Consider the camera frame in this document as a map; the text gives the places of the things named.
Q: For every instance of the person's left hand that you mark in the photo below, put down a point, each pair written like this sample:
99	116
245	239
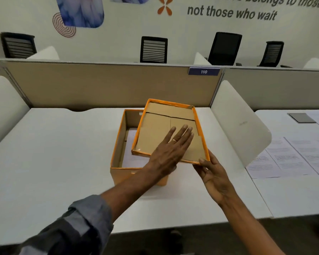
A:
164	159

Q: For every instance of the person's right hand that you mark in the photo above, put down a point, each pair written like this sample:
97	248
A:
215	180

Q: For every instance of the person's right thumb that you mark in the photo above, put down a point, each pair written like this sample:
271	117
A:
206	161

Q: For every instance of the person's left little finger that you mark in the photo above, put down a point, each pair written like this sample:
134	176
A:
168	135

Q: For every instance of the person's left middle finger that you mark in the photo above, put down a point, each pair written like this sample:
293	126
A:
185	138

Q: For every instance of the orange cardboard box lid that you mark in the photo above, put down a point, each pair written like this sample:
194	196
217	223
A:
156	127

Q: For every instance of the person's right forearm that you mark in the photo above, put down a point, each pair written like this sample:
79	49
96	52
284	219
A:
250	228

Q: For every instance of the person's left forearm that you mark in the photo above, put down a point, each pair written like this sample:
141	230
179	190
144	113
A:
130	189

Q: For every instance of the white paper sheet in box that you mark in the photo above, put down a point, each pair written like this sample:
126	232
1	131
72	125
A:
133	159

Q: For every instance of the white rounded side divider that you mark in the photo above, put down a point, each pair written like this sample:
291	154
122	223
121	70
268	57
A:
200	60
4	108
317	64
45	53
242	124

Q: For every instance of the orange cardboard box base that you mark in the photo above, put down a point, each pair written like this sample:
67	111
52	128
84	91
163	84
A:
119	175

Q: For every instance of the blue number label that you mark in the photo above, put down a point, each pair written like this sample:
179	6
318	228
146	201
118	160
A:
204	71

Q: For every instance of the black slatted office chair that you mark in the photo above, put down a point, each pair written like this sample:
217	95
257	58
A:
271	54
153	49
18	45

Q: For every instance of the beige desk partition panel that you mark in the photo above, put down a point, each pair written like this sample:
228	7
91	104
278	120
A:
95	84

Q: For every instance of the black mesh office chair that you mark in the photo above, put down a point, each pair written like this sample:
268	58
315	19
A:
224	49

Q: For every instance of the dark grey flat pad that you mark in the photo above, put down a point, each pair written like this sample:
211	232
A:
301	118

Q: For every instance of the grey desk partition panel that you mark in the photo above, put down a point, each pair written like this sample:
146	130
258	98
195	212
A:
281	87

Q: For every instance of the blue flower wall decal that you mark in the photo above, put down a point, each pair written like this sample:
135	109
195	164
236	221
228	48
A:
81	11

